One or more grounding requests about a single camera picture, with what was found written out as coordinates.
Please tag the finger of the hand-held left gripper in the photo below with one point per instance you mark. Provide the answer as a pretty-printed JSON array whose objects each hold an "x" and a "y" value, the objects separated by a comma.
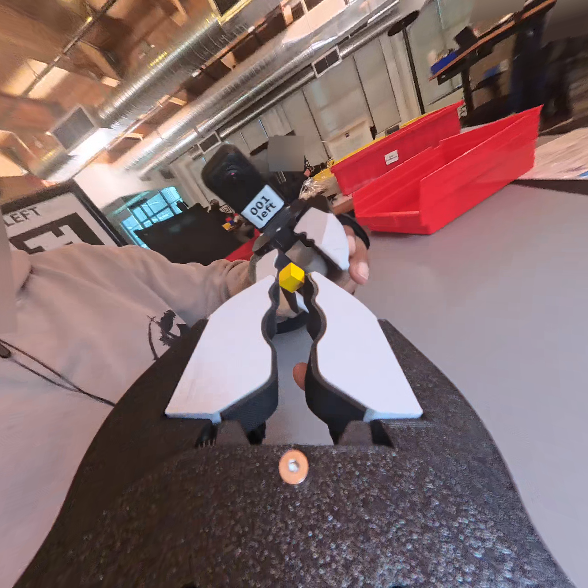
[
  {"x": 264, "y": 268},
  {"x": 328, "y": 234}
]

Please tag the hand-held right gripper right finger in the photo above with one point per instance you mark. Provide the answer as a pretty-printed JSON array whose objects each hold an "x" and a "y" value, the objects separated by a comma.
[{"x": 367, "y": 363}]

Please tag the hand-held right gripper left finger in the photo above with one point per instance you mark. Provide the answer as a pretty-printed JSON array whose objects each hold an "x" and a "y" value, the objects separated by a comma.
[{"x": 225, "y": 363}]

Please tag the yellow cube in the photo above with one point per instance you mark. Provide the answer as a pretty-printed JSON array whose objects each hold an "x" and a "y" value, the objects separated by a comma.
[{"x": 291, "y": 278}]

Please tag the red plastic bin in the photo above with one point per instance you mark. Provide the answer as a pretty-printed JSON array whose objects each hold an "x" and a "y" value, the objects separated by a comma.
[{"x": 473, "y": 183}]

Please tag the person's left hand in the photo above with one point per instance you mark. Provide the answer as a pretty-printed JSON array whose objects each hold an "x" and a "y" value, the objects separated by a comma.
[{"x": 359, "y": 266}]

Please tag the clear plastic bag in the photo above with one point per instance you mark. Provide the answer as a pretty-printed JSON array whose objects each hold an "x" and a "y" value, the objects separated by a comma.
[{"x": 319, "y": 188}]

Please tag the person's dark pants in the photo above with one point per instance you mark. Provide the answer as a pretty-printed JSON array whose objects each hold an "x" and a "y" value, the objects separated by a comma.
[{"x": 291, "y": 326}]

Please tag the dark flat panel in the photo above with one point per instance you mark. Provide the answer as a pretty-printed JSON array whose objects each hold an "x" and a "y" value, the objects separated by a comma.
[{"x": 193, "y": 239}]

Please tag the stacked red plastic bins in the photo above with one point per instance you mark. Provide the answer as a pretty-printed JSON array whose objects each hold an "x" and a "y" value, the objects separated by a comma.
[{"x": 395, "y": 151}]

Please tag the ceiling vent grille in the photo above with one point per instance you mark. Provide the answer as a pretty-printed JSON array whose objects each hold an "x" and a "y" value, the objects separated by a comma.
[{"x": 227, "y": 5}]

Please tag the framed marker poster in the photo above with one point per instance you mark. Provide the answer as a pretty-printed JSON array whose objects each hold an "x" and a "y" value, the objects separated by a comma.
[{"x": 55, "y": 220}]

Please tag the blue plastic bin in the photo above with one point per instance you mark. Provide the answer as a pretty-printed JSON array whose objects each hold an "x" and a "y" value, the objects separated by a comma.
[{"x": 443, "y": 62}]

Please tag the white paper with blue band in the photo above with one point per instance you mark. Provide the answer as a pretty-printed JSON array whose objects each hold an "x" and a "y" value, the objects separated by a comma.
[{"x": 560, "y": 158}]

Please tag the tall wooden desk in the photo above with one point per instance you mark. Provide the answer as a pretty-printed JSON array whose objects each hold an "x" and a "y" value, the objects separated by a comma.
[{"x": 496, "y": 36}]

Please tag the metal air duct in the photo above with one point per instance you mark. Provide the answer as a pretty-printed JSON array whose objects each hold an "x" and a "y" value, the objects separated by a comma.
[{"x": 160, "y": 69}]

